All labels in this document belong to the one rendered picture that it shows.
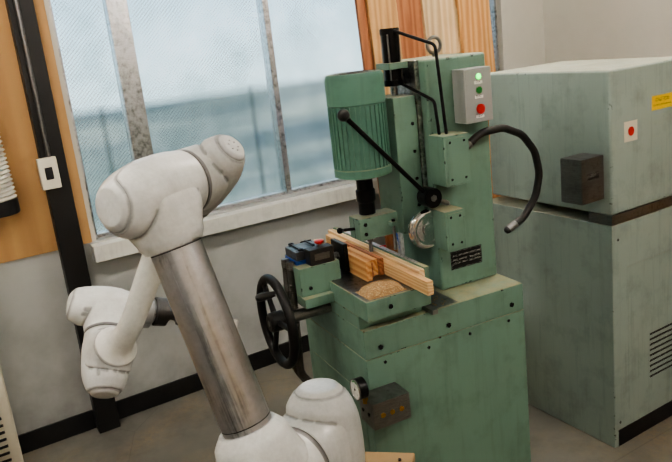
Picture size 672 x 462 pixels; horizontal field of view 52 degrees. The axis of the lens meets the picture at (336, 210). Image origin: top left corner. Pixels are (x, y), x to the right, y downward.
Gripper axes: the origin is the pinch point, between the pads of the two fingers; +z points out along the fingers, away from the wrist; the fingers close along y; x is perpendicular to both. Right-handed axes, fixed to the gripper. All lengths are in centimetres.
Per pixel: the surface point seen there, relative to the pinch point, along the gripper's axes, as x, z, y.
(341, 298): -9.0, 33.5, -1.8
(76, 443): 99, -10, 127
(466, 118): -68, 58, -9
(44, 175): -17, -42, 126
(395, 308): -11.5, 42.2, -17.6
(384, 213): -35, 46, 5
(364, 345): 1.1, 37.4, -13.6
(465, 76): -80, 54, -9
